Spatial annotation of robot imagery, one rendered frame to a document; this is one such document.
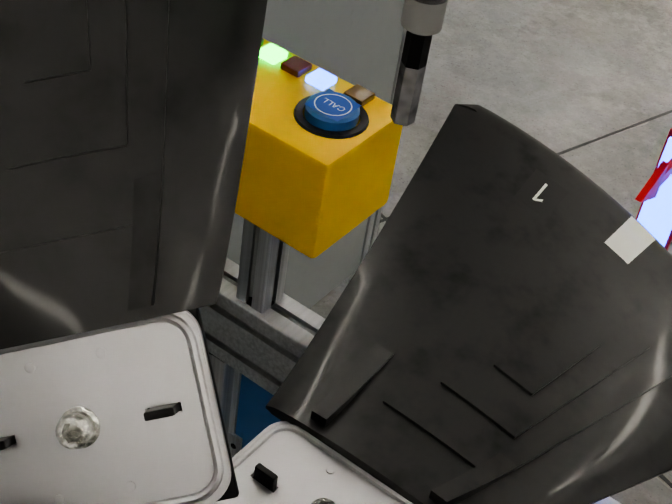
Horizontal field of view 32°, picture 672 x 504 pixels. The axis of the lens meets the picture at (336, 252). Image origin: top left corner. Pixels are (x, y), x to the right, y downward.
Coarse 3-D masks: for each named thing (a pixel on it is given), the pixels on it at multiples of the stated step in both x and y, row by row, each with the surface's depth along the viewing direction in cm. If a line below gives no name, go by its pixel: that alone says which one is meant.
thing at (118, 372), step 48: (96, 336) 37; (144, 336) 37; (192, 336) 37; (0, 384) 37; (48, 384) 37; (96, 384) 37; (144, 384) 37; (192, 384) 37; (0, 432) 37; (48, 432) 37; (144, 432) 37; (192, 432) 37; (0, 480) 38; (48, 480) 37; (96, 480) 37; (144, 480) 37; (192, 480) 37
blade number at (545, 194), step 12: (528, 180) 59; (540, 180) 59; (552, 180) 59; (528, 192) 58; (540, 192) 59; (552, 192) 59; (564, 192) 59; (528, 204) 58; (540, 204) 58; (552, 204) 58
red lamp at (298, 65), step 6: (288, 60) 88; (294, 60) 88; (300, 60) 88; (282, 66) 88; (288, 66) 88; (294, 66) 88; (300, 66) 88; (306, 66) 88; (288, 72) 88; (294, 72) 87; (300, 72) 87; (306, 72) 88
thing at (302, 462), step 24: (264, 432) 47; (288, 432) 47; (240, 456) 45; (264, 456) 46; (288, 456) 46; (312, 456) 46; (336, 456) 46; (240, 480) 45; (288, 480) 45; (312, 480) 45; (336, 480) 45; (360, 480) 46
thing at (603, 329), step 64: (448, 128) 60; (512, 128) 61; (448, 192) 57; (512, 192) 58; (576, 192) 60; (384, 256) 54; (448, 256) 54; (512, 256) 55; (576, 256) 57; (640, 256) 58; (384, 320) 51; (448, 320) 52; (512, 320) 52; (576, 320) 54; (640, 320) 55; (320, 384) 48; (384, 384) 49; (448, 384) 49; (512, 384) 50; (576, 384) 51; (640, 384) 53; (384, 448) 46; (448, 448) 47; (512, 448) 47; (576, 448) 49; (640, 448) 50
